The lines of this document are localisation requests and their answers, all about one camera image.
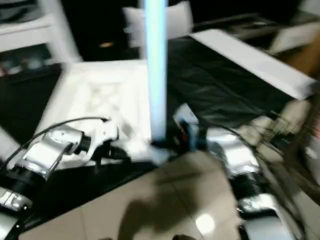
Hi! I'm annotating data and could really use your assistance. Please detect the black box with yellow label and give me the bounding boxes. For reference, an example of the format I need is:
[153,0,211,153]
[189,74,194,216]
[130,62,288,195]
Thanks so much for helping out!
[62,0,143,62]

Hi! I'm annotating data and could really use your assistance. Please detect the white rectangular box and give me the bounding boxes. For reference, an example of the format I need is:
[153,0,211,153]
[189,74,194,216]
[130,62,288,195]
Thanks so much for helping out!
[269,23,320,55]

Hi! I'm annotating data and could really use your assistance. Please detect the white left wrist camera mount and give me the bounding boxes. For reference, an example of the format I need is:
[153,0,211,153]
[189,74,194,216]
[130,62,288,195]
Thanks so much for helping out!
[84,119,120,161]

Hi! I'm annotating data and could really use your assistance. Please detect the brown cardboard box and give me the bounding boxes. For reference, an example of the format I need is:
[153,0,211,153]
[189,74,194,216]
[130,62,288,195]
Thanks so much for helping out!
[284,34,320,77]

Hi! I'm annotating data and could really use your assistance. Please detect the black work mat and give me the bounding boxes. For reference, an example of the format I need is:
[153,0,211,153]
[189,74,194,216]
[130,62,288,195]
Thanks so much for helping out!
[0,34,301,226]

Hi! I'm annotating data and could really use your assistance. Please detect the grey cushion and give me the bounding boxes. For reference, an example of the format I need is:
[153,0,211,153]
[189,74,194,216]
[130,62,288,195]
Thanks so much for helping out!
[121,0,194,48]

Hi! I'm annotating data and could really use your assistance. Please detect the white plastic table top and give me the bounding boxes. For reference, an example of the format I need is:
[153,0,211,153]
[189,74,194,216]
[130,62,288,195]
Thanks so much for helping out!
[32,59,176,169]

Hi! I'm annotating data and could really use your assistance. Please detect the white plastic table leg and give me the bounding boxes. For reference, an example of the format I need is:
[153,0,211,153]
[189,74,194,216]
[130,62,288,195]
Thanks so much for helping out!
[0,126,21,155]
[37,0,85,65]
[141,0,172,166]

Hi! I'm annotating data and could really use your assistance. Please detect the white flat board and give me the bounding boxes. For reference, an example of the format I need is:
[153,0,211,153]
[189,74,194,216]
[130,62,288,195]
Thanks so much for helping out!
[189,28,319,100]

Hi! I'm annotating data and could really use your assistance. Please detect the thin floor cables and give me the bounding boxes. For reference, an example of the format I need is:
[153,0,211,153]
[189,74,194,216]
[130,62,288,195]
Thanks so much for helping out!
[247,109,308,156]

